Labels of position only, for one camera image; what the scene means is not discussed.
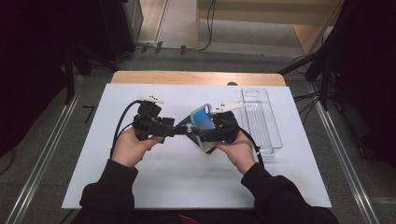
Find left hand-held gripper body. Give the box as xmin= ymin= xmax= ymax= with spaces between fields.
xmin=132 ymin=94 xmax=177 ymax=145

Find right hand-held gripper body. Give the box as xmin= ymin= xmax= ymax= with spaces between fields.
xmin=211 ymin=102 xmax=247 ymax=145

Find clear gradient phone case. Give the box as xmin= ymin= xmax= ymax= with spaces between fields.
xmin=190 ymin=103 xmax=218 ymax=154

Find clear plastic tray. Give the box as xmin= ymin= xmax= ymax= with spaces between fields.
xmin=238 ymin=88 xmax=284 ymax=157

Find person's right hand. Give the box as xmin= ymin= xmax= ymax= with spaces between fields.
xmin=214 ymin=133 xmax=257 ymax=175

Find person's left hand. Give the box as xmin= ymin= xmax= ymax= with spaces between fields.
xmin=110 ymin=126 xmax=164 ymax=170

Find wooden table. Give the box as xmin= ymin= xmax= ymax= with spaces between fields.
xmin=110 ymin=70 xmax=287 ymax=88

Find white board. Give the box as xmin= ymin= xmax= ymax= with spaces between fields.
xmin=61 ymin=83 xmax=332 ymax=210

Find red cloth patch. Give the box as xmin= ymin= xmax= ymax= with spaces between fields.
xmin=179 ymin=215 xmax=200 ymax=224

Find black stand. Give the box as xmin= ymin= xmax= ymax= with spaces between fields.
xmin=63 ymin=43 xmax=120 ymax=105
xmin=278 ymin=0 xmax=345 ymax=112

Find dark cabinet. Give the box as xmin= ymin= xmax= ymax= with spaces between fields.
xmin=99 ymin=0 xmax=145 ymax=61

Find light wooden furniture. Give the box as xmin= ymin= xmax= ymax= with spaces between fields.
xmin=195 ymin=0 xmax=346 ymax=57

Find black curtain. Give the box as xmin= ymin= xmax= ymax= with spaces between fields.
xmin=0 ymin=0 xmax=104 ymax=158
xmin=326 ymin=0 xmax=396 ymax=167

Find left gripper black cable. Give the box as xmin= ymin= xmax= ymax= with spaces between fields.
xmin=109 ymin=99 xmax=142 ymax=159

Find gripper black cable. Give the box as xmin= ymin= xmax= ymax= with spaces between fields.
xmin=109 ymin=99 xmax=142 ymax=159
xmin=237 ymin=126 xmax=266 ymax=169

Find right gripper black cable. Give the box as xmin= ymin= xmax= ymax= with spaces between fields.
xmin=237 ymin=126 xmax=266 ymax=169

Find black floor cables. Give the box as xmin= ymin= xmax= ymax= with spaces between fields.
xmin=293 ymin=91 xmax=322 ymax=124

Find hanging black cable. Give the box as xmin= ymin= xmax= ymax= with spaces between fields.
xmin=197 ymin=0 xmax=217 ymax=52

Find metal floor rail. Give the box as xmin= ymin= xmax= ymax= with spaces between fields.
xmin=5 ymin=76 xmax=82 ymax=224
xmin=306 ymin=82 xmax=380 ymax=224

